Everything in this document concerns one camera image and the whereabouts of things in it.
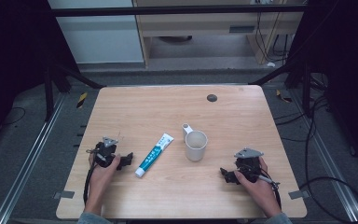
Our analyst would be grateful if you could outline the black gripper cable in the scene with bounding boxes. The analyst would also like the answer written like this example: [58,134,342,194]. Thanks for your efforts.
[259,167,282,210]
[82,161,98,207]

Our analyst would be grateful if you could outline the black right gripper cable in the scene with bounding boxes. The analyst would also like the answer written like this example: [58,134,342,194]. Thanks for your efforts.
[259,167,282,210]

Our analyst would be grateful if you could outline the light wooden desk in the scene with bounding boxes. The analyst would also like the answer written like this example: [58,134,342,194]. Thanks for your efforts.
[131,0,307,68]

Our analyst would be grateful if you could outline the grey table bracket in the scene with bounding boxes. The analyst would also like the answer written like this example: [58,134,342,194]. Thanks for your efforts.
[287,189,311,201]
[52,189,76,200]

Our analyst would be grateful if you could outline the white and teal toothpaste tube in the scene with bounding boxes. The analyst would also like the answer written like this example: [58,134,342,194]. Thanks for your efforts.
[134,133,174,178]

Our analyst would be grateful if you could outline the white cup with handle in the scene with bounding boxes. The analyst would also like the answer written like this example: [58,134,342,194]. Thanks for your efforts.
[182,123,209,162]

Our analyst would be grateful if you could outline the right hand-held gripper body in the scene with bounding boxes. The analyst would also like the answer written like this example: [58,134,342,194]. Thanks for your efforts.
[233,147,266,185]

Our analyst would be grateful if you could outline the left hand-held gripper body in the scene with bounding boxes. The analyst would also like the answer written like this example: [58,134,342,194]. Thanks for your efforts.
[86,135,121,169]

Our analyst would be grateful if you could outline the aluminium floor rail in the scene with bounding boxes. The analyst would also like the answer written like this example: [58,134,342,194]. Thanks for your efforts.
[288,90,358,224]
[0,92,68,224]

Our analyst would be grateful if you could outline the black horizontal frame bar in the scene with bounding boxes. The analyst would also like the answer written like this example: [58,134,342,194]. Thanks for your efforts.
[49,4,309,18]

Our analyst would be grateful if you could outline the black hanging cables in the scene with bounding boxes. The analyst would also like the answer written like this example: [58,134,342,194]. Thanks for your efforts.
[255,11,290,63]

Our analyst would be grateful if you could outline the yellow and black tape strip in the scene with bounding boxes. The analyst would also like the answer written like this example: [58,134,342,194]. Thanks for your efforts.
[76,91,89,109]
[275,89,293,104]

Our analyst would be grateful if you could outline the person's right hand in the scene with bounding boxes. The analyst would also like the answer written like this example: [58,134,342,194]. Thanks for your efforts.
[233,156,278,208]

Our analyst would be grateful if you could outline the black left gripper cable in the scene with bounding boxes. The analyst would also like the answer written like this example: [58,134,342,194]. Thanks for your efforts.
[82,161,98,207]

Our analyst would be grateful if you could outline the black metal stand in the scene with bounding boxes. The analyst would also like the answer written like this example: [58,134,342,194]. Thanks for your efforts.
[248,59,327,117]
[42,57,106,123]

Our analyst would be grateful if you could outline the white cabinet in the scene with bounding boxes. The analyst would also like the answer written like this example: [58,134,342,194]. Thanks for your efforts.
[47,0,145,64]

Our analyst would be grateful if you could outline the person's left hand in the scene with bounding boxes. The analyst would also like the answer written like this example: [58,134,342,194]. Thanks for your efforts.
[88,153,122,203]

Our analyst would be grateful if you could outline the black floor cable loop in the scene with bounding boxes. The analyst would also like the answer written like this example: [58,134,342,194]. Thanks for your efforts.
[297,92,358,224]

